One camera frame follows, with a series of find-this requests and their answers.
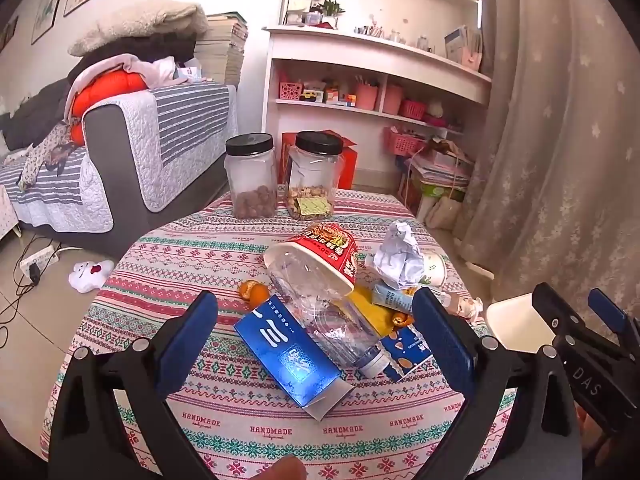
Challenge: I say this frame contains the clear crushed plastic bottle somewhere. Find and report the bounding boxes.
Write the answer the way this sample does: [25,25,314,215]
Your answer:
[270,252,391,378]

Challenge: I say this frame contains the red gift box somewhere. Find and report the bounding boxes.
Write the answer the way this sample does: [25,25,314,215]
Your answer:
[281,130,358,191]

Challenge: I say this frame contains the floral lace curtain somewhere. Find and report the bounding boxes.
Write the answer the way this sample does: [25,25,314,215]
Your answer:
[452,0,640,321]

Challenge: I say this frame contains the small pink wrapper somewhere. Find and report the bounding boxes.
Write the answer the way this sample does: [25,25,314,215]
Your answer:
[440,290,486,321]

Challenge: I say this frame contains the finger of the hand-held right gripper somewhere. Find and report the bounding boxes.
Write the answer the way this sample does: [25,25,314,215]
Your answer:
[588,287,640,357]
[531,282,587,347]

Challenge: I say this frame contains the yellow snack wrapper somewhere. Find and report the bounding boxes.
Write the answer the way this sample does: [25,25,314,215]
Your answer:
[347,285,401,338]

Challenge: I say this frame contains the pink hanging basket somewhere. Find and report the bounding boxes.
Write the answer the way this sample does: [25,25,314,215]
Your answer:
[384,127,426,156]

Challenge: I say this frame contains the stack of books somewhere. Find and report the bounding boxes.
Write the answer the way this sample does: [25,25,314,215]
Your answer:
[192,12,248,86]

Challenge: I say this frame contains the pink cloth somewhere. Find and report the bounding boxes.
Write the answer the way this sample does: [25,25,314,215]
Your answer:
[95,55,177,87]

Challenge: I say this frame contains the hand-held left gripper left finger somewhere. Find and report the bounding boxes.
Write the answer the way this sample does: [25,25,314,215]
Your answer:
[47,290,221,480]

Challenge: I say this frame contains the white and red plush slipper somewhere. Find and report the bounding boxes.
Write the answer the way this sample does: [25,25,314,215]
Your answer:
[67,260,116,293]

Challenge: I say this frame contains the white tote bag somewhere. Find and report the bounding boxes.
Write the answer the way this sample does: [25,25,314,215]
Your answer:
[425,195,463,231]

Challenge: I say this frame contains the clear jar with green label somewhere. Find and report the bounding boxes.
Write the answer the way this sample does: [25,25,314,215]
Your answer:
[286,131,345,222]

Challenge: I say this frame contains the beige fluffy blanket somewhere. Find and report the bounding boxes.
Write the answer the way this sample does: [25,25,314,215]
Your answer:
[67,0,208,58]

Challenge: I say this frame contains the person's left hand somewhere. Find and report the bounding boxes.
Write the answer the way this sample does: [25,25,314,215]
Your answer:
[259,456,307,480]

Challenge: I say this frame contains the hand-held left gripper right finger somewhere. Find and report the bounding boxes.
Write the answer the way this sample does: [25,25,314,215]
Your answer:
[411,287,583,480]

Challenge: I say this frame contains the dark folded blanket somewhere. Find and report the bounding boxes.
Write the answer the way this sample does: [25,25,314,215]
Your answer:
[67,35,196,81]

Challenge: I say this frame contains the pink handbag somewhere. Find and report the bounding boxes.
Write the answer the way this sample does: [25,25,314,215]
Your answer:
[460,35,484,73]

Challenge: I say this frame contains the blue cardboard box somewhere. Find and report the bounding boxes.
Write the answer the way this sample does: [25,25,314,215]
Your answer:
[234,295,355,421]

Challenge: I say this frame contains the clear jar with brown nuts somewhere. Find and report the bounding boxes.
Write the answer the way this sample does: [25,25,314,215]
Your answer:
[224,133,279,221]

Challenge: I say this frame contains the leaf print paper cup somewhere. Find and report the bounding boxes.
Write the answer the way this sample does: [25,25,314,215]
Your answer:
[417,249,461,291]

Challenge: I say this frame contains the small potted plant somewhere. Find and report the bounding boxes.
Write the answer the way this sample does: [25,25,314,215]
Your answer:
[320,0,346,31]

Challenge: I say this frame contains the white plastic bin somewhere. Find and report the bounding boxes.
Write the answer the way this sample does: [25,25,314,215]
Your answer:
[485,292,556,352]

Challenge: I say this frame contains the pink shelf basket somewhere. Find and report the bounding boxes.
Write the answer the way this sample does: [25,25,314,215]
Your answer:
[398,99,428,120]

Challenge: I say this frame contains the white shelf unit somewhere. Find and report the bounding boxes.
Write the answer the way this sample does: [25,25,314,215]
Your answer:
[260,0,493,191]

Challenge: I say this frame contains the red instant noodle cup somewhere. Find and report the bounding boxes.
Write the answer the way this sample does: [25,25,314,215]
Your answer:
[264,221,360,296]

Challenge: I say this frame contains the light blue milk carton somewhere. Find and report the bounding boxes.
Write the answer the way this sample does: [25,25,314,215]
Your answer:
[371,280,418,318]

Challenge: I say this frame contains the green tissue pack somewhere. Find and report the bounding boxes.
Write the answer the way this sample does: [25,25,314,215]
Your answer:
[420,183,468,206]

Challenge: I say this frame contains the white power strip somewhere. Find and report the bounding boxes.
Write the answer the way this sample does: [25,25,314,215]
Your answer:
[19,246,56,276]

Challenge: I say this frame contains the grey sofa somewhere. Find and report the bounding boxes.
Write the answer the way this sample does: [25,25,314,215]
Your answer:
[0,80,241,261]

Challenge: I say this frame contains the orange cushion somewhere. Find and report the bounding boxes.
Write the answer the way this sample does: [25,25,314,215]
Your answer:
[67,70,151,143]

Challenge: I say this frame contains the crumpled white paper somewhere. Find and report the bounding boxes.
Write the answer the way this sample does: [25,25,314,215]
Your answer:
[372,220,426,291]

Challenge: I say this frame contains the striped quilted sofa cover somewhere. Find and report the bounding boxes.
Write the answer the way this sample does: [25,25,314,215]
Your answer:
[0,82,238,233]

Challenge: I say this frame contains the stack of papers and folders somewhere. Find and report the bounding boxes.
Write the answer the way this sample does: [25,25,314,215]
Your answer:
[405,137,473,191]

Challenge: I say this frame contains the patterned knit-print tablecloth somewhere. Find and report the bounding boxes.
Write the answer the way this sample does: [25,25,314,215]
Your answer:
[40,187,521,480]

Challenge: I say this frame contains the blue snack packet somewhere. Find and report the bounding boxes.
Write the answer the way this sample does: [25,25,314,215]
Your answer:
[377,322,433,383]

